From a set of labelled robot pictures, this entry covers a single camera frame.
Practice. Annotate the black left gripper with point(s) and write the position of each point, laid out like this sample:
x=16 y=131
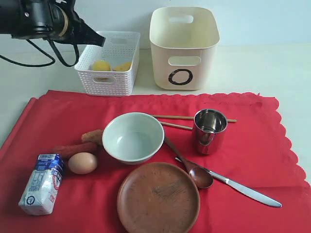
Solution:
x=51 y=19

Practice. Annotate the yellow lemon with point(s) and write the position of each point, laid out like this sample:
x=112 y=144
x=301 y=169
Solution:
x=101 y=65

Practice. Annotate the yellow cheese wedge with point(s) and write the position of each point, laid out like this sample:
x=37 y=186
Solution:
x=122 y=67

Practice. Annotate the red sausage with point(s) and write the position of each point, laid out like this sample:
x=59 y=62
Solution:
x=66 y=152

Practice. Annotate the brown egg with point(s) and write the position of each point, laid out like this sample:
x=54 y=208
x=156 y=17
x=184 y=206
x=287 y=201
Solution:
x=82 y=163

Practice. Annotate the white blue packet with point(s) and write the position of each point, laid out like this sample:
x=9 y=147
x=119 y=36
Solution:
x=42 y=187

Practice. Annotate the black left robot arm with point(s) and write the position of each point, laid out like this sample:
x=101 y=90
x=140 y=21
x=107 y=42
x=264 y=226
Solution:
x=5 y=17

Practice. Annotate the white perforated plastic basket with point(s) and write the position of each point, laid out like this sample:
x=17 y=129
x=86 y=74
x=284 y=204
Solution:
x=119 y=47

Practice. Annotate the cream plastic bin with circle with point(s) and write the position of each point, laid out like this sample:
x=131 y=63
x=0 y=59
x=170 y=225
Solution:
x=183 y=43

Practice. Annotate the upper wooden chopstick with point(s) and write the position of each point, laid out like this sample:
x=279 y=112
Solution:
x=186 y=118

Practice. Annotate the wooden chopstick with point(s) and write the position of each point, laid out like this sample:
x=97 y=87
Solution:
x=176 y=126
x=186 y=118

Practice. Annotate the white ceramic bowl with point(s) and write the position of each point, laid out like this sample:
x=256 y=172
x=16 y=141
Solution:
x=133 y=138

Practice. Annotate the lower wooden chopstick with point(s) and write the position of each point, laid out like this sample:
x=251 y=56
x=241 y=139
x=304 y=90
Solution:
x=176 y=126

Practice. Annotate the red scalloped table cloth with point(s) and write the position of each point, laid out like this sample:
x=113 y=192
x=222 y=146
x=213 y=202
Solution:
x=255 y=152

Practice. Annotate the stainless steel cup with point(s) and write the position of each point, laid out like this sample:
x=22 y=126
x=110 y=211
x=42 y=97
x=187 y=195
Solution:
x=208 y=130

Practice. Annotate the brown wooden plate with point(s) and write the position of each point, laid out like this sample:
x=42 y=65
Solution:
x=158 y=197

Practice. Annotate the dark wooden spoon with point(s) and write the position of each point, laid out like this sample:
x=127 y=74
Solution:
x=201 y=178

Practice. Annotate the silver table knife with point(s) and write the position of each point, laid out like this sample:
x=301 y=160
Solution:
x=244 y=190

